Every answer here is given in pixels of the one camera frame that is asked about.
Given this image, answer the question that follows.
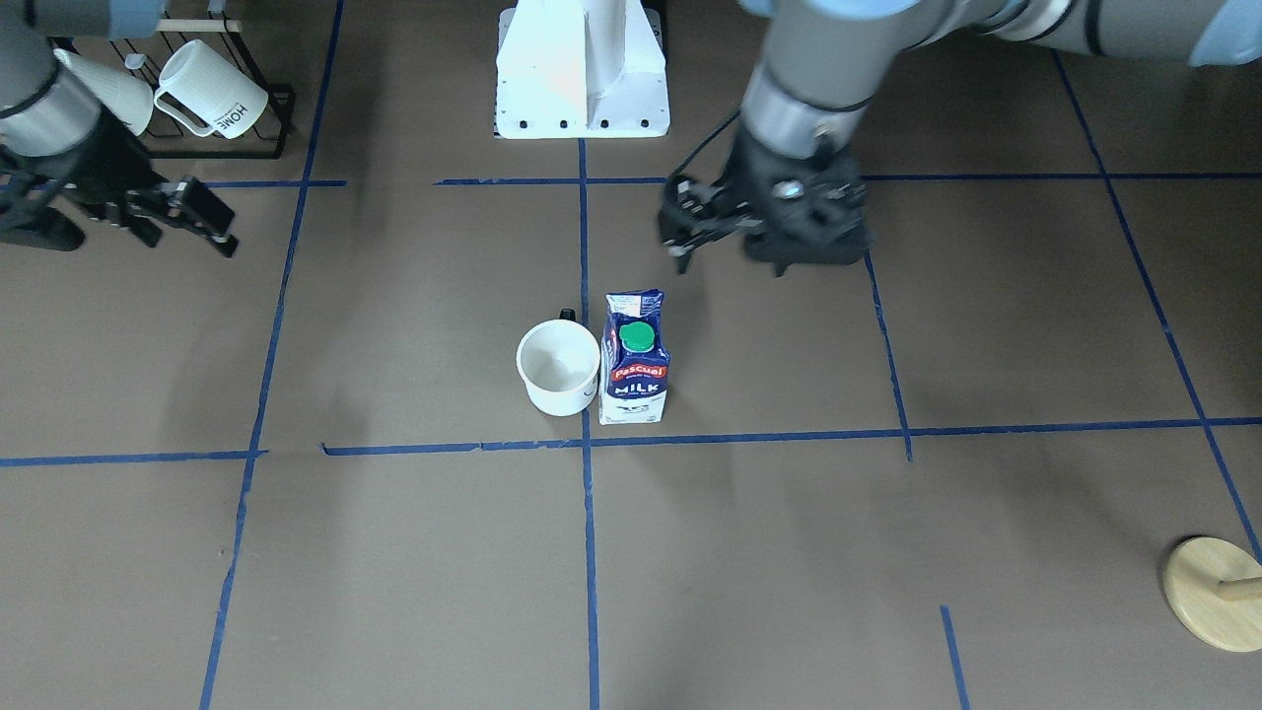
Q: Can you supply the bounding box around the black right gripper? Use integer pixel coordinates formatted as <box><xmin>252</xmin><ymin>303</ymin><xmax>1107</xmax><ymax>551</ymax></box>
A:
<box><xmin>1</xmin><ymin>119</ymin><xmax>240</xmax><ymax>259</ymax></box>

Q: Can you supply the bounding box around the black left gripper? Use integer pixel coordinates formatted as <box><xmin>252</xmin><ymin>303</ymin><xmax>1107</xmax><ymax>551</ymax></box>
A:
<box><xmin>658</xmin><ymin>127</ymin><xmax>875</xmax><ymax>275</ymax></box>

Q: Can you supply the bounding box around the blue white milk carton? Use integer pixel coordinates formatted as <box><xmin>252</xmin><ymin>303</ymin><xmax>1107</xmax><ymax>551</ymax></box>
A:
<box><xmin>598</xmin><ymin>289</ymin><xmax>671</xmax><ymax>424</ymax></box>

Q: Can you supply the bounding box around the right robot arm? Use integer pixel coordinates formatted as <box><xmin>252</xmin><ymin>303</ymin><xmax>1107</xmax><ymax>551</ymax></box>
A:
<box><xmin>1</xmin><ymin>1</ymin><xmax>239</xmax><ymax>257</ymax></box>

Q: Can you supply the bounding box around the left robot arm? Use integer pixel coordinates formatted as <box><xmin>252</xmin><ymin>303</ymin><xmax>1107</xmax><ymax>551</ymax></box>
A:
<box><xmin>658</xmin><ymin>1</ymin><xmax>1261</xmax><ymax>274</ymax></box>

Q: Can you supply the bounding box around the white ribbed mug on rack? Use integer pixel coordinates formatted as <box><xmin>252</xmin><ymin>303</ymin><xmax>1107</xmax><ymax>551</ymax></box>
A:
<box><xmin>153</xmin><ymin>39</ymin><xmax>269</xmax><ymax>140</ymax></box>

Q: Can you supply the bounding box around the wooden mug tree stand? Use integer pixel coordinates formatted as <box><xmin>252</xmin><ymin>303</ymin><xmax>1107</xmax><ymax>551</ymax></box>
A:
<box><xmin>1161</xmin><ymin>536</ymin><xmax>1261</xmax><ymax>653</ymax></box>

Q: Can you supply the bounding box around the black wire mug rack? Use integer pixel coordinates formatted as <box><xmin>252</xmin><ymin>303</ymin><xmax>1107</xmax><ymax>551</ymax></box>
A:
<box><xmin>50</xmin><ymin>6</ymin><xmax>297</xmax><ymax>159</ymax></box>

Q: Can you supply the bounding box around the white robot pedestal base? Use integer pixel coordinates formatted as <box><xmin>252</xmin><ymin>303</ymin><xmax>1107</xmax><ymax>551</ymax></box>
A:
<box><xmin>493</xmin><ymin>1</ymin><xmax>671</xmax><ymax>140</ymax></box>

